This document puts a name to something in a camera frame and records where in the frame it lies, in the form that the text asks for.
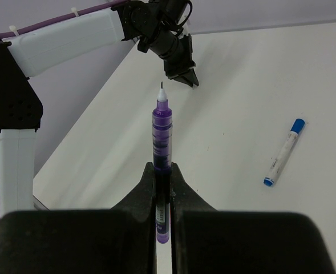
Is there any purple gel pen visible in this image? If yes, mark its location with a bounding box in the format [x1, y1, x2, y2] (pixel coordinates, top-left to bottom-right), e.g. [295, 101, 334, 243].
[152, 83, 173, 244]

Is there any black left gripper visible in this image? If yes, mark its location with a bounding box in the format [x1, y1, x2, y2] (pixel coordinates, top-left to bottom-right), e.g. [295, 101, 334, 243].
[164, 34, 199, 87]

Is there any blue marker cap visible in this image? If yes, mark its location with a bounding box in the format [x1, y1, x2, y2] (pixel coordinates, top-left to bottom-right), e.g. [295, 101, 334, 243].
[290, 118, 306, 135]

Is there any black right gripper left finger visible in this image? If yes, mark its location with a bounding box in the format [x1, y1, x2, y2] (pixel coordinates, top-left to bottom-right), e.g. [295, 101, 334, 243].
[0, 163, 156, 273]

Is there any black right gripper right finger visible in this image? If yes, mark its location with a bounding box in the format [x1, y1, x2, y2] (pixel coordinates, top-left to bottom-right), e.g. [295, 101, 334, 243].
[171, 164, 335, 273]

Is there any white marker pen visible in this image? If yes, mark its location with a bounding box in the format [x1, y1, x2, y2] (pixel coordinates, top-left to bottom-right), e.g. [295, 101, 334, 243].
[264, 130, 298, 187]

